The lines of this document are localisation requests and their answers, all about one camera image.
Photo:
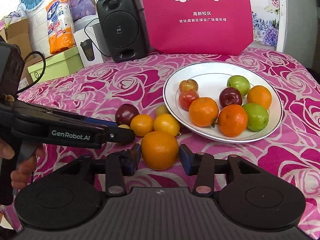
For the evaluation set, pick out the pink rose printed tablecloth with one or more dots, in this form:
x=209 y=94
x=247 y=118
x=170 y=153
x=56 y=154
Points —
x=287 y=155

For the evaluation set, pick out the pink tote bag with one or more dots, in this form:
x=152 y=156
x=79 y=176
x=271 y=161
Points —
x=200 y=37

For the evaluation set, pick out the orange packet of cups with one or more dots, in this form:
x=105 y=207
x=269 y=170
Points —
x=60 y=42

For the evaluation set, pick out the small yellow-green fruit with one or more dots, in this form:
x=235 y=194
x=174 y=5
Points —
x=162 y=110

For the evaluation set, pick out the black speaker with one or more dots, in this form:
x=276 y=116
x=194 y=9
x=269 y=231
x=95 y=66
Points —
x=120 y=30

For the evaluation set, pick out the medium orange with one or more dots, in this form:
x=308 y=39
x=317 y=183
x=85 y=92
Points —
x=259 y=97

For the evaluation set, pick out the small green apple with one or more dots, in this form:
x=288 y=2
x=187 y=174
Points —
x=238 y=85

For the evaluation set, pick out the person's left hand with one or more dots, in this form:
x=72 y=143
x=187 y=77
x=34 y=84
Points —
x=25 y=170

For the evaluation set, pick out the large green apple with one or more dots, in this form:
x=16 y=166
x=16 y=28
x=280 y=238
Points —
x=256 y=117

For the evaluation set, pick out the small yellowish orange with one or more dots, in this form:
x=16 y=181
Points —
x=166 y=124

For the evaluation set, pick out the mandarin orange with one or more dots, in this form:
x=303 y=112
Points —
x=232 y=120
x=203 y=111

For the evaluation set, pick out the dark purple plum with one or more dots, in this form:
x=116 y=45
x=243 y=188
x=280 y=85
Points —
x=230 y=97
x=127 y=114

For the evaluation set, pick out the white box with cup print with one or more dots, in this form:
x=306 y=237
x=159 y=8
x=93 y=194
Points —
x=97 y=55

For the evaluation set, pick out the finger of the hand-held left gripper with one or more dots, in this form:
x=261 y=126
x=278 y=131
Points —
x=120 y=135
x=100 y=123

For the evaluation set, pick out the small tan fruit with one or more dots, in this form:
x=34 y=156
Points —
x=123 y=126

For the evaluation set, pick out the large orange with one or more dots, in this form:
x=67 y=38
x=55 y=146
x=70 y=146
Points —
x=160 y=150

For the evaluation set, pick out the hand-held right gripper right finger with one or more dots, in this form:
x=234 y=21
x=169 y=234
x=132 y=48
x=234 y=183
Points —
x=183 y=158

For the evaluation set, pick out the red-green plum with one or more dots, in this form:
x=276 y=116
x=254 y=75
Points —
x=188 y=85

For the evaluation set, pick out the white plate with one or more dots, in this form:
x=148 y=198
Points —
x=210 y=80

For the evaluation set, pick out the red apple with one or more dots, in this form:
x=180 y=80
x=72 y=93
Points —
x=187 y=100

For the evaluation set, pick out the green cardboard box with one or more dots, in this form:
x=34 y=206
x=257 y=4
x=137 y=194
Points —
x=57 y=67

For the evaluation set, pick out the plain brown cardboard box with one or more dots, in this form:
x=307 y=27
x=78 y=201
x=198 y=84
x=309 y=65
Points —
x=20 y=37

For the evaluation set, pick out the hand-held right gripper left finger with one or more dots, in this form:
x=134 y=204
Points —
x=133 y=162

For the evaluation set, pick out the purple bedding poster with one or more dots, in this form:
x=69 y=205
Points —
x=82 y=7

